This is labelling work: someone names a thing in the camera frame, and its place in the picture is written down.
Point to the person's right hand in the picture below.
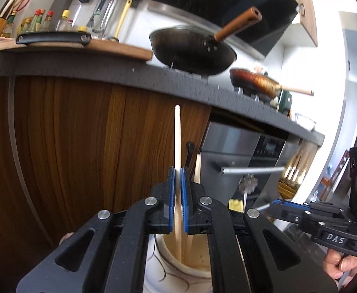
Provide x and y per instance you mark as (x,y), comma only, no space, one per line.
(337,265)

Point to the small sauce bottle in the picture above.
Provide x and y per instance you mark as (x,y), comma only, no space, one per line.
(26,26)

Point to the wooden kitchen base cabinet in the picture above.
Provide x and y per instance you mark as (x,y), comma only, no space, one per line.
(300,158)
(75,143)

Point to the black range hood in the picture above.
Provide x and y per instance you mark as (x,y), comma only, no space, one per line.
(227,0)

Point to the wooden cutting board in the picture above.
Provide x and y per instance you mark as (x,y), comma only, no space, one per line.
(111,50)

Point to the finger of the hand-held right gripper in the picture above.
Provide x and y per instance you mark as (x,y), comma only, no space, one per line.
(288,201)
(285,214)

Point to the wooden chopstick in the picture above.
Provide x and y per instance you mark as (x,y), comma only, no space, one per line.
(177,140)

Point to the wooden wall cabinet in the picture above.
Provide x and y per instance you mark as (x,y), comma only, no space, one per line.
(306,12)

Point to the green kitchen appliance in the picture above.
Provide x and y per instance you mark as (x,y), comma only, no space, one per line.
(285,103)

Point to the clear bottle with yellow cap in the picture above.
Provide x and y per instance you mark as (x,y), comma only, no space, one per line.
(63,21)

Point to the silver flower-end spoon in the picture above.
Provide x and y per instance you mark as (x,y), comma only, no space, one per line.
(247,183)

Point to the yellow spatula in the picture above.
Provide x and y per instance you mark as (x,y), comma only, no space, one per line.
(122,16)

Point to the metal hanging utensil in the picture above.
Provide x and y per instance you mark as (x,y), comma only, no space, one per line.
(108,15)
(95,13)

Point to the sauce bottle with red cap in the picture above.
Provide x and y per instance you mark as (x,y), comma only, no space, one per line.
(36,23)
(48,23)

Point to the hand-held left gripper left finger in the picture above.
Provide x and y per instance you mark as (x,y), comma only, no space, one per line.
(171,201)

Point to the copper-coloured frying pan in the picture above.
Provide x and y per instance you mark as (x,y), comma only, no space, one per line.
(254,81)

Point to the glass bowl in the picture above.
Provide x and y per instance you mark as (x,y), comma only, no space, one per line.
(305,122)

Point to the stainless steel built-in oven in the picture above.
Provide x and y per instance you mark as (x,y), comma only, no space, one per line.
(236,146)

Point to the white floral ceramic utensil holder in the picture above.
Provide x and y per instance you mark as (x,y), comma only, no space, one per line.
(166,274)

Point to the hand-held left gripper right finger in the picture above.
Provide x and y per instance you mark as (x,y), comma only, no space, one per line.
(184,201)

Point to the dark stone kitchen counter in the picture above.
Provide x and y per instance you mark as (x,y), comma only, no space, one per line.
(105,67)

